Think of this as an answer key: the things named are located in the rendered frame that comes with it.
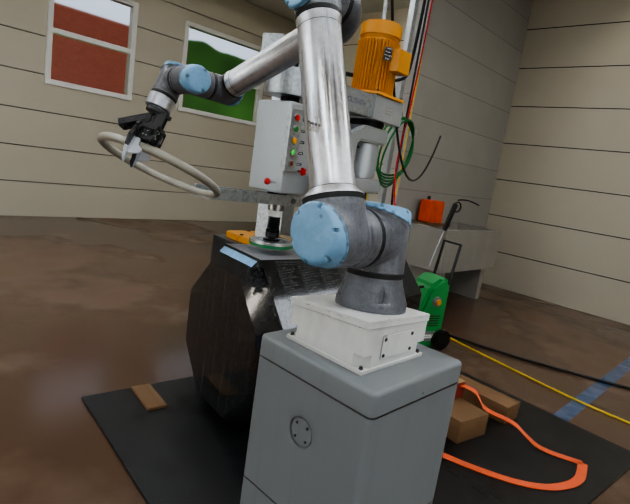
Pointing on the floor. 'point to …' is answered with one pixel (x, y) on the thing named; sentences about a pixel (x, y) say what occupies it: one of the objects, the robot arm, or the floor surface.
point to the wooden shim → (148, 397)
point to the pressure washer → (436, 302)
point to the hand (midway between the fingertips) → (126, 160)
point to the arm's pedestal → (346, 428)
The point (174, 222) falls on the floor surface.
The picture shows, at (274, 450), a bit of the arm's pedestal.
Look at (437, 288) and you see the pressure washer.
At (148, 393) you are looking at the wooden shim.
